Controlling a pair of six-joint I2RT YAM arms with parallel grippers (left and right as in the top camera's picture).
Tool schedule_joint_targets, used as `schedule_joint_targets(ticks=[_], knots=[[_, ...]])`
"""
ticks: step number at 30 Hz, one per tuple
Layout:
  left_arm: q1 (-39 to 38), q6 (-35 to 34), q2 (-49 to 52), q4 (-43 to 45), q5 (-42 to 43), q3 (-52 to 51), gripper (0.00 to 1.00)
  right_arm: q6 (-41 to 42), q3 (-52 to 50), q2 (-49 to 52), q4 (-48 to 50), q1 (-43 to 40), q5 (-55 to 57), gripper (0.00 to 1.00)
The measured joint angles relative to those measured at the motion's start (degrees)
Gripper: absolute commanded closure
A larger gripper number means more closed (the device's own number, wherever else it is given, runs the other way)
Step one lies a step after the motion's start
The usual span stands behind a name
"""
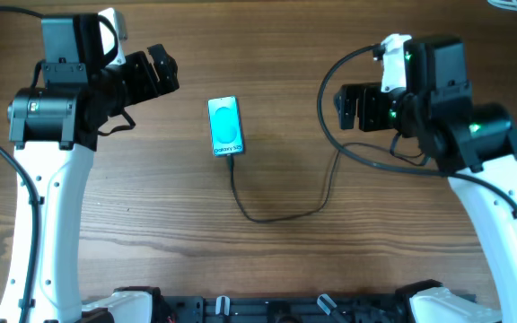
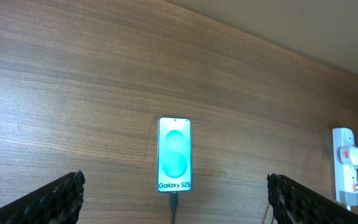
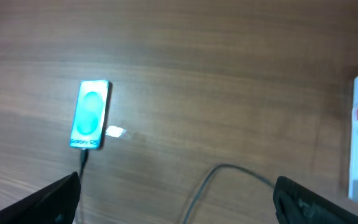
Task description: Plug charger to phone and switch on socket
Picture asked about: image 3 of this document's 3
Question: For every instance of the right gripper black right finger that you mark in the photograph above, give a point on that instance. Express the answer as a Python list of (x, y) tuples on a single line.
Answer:
[(296, 204)]

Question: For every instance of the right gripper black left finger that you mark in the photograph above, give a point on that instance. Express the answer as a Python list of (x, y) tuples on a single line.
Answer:
[(53, 204)]

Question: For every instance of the teal screen smartphone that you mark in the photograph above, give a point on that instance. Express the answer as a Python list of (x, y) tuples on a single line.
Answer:
[(90, 114)]

